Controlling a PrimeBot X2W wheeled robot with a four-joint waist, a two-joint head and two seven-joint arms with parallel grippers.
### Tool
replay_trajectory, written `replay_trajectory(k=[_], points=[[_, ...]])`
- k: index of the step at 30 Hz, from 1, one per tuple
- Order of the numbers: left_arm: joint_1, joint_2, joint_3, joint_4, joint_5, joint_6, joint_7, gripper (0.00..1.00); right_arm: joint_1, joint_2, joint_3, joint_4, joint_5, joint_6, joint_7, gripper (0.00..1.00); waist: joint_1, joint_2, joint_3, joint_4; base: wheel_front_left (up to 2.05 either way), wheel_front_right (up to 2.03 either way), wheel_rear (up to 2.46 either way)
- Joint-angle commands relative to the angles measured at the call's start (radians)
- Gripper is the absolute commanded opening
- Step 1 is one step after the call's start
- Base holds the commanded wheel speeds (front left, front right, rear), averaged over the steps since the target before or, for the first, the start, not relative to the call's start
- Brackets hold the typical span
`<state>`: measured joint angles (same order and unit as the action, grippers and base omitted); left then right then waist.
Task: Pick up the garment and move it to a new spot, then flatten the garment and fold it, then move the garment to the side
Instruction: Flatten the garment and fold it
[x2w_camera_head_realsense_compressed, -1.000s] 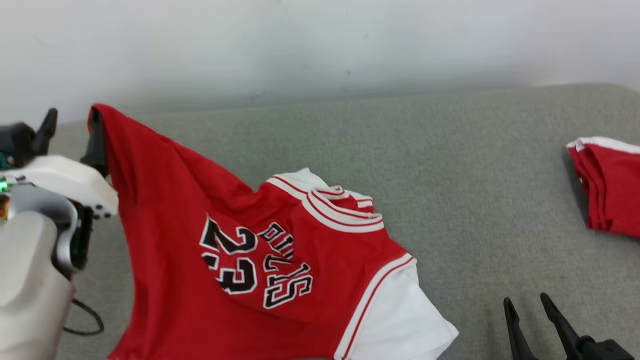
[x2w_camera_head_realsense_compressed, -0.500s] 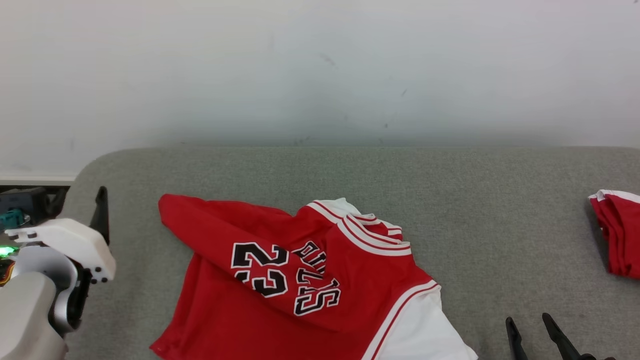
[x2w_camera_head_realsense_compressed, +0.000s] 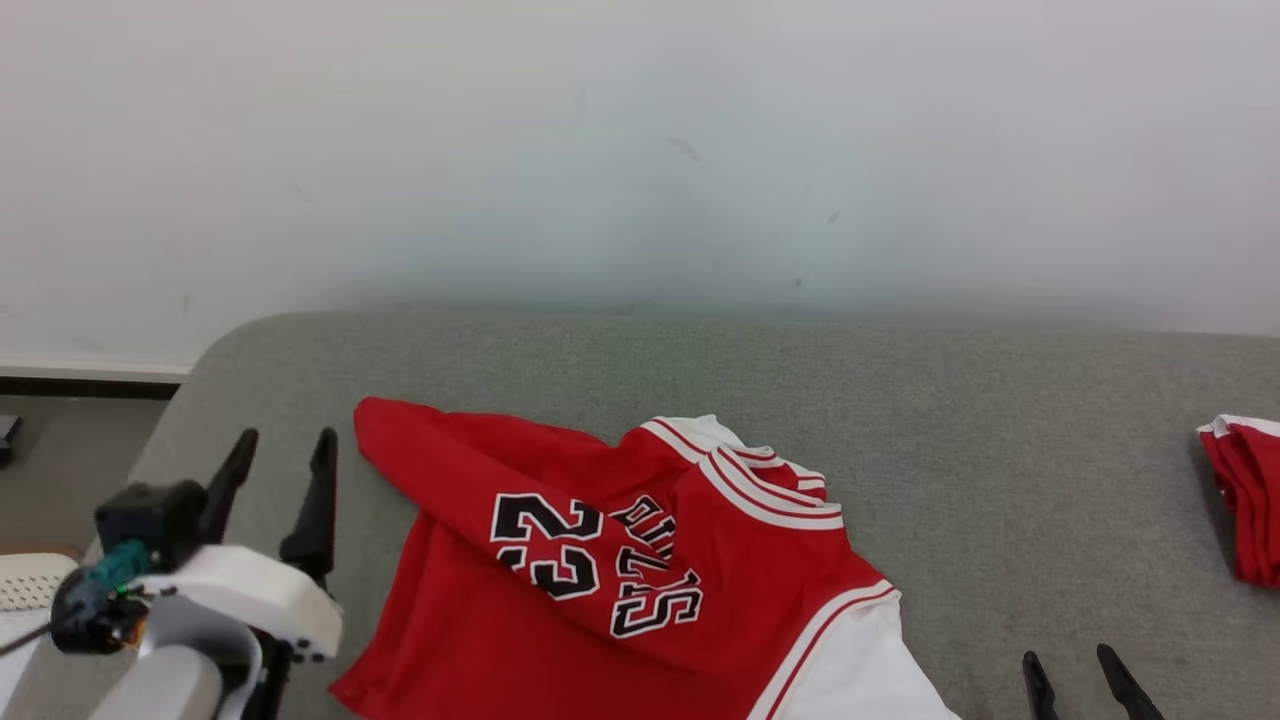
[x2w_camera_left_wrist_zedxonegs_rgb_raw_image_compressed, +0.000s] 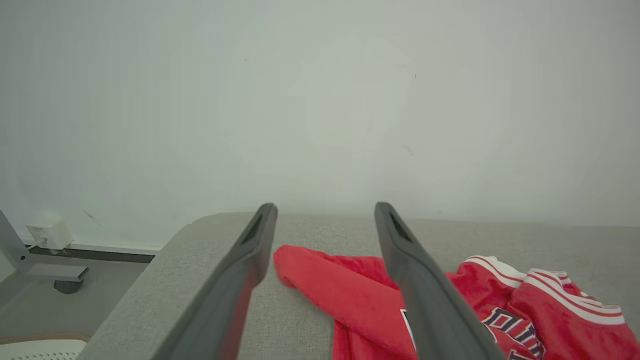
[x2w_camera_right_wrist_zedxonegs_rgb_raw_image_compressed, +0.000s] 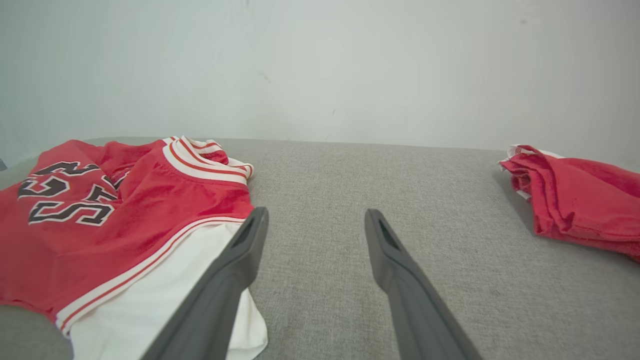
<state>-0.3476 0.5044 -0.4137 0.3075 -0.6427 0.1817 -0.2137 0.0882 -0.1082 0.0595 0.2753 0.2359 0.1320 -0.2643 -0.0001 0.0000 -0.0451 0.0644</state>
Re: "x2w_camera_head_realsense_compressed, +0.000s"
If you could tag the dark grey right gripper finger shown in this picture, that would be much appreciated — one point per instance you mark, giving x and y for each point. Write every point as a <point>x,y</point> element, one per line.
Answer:
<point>1125,695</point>
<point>1040,695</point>

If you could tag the red Bulls shorts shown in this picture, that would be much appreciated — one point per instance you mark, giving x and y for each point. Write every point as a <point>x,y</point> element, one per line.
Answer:
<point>1250,500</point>

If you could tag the white wall baseboard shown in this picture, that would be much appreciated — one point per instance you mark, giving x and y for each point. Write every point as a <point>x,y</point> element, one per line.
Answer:
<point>90,368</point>

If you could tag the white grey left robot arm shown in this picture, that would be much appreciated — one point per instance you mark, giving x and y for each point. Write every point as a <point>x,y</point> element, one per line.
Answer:
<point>170,690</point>

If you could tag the grey fabric sofa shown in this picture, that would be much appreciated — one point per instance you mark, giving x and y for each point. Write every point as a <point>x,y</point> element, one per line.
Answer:
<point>1000,450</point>

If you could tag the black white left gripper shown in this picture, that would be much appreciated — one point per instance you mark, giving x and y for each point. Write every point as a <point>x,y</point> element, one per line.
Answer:
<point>250,590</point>

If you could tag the red white Bulls jersey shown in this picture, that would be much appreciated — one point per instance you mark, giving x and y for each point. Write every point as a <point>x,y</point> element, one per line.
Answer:
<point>500,640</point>

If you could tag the grey black floor stand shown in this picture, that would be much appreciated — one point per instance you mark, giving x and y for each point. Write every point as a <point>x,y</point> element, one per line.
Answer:
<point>8,440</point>

